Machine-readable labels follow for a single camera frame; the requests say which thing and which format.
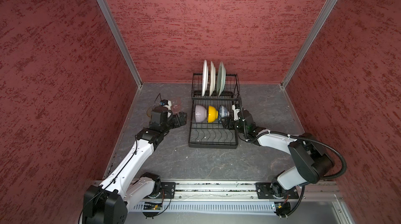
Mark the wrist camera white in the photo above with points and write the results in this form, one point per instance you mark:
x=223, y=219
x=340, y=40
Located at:
x=166, y=103
x=236, y=109

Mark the lavender ceramic bowl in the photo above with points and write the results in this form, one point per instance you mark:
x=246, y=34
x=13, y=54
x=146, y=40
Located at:
x=200, y=114

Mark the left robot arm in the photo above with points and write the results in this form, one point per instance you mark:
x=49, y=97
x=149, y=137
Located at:
x=109, y=202

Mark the pink glass cup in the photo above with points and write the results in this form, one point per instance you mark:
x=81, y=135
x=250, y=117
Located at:
x=176, y=105

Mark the corner aluminium profile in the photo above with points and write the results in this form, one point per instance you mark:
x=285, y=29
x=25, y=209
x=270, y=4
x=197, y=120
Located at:
x=314, y=31
x=105, y=9

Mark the white plate left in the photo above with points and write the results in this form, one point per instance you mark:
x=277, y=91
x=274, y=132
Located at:
x=204, y=78

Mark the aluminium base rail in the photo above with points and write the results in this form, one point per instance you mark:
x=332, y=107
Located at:
x=244, y=191

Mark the yellow bowl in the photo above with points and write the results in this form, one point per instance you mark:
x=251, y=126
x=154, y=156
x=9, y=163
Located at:
x=212, y=114

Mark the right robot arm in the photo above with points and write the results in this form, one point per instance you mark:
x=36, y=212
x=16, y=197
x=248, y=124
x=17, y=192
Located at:
x=311, y=159

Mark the right corner aluminium profile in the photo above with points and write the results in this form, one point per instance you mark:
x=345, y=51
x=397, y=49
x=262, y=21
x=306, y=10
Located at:
x=314, y=31

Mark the white plate middle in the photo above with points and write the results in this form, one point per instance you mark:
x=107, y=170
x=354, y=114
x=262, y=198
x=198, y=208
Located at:
x=213, y=79

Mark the left corner aluminium profile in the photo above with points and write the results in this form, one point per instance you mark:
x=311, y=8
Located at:
x=105, y=9

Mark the white plate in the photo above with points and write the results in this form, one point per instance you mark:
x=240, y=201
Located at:
x=204, y=78
x=213, y=79

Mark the black wire dish rack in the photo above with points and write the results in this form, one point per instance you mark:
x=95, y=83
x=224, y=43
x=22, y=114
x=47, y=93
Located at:
x=213, y=135

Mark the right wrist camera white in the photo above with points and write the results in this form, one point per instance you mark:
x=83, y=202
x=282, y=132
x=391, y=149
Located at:
x=236, y=109

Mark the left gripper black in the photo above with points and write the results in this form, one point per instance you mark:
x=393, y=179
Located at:
x=183, y=120

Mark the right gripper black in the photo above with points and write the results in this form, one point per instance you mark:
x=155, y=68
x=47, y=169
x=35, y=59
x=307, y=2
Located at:
x=231, y=119

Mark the pale green plate right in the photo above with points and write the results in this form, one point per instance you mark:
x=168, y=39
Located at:
x=221, y=78

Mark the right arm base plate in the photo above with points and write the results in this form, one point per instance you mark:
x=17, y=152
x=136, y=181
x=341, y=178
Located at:
x=266, y=190

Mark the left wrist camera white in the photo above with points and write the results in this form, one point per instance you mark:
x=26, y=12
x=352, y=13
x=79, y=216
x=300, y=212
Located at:
x=166, y=103

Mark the amber glass cup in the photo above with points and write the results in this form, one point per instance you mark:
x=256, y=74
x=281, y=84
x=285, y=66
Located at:
x=149, y=112

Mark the white slotted cable duct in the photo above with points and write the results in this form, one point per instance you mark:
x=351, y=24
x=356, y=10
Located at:
x=252, y=208

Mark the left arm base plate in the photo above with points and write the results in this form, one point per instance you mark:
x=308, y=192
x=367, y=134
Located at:
x=163, y=190

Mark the blue floral porcelain bowl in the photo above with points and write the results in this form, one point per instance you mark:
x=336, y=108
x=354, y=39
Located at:
x=223, y=112

